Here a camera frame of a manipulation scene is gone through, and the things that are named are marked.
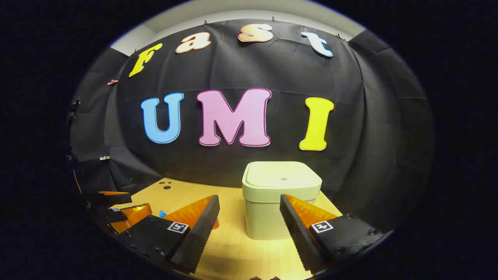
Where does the wooden desktop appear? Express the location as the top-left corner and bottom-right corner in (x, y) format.
(110, 178), (344, 280)

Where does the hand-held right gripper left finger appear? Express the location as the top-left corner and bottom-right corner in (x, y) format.
(119, 194), (220, 274)

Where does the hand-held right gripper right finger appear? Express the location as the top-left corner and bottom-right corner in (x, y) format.
(279, 194), (389, 274)

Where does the pale green desktop garbage bin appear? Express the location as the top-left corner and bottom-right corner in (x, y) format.
(242, 161), (323, 240)

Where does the black backdrop cloth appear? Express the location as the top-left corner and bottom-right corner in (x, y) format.
(68, 19), (434, 234)

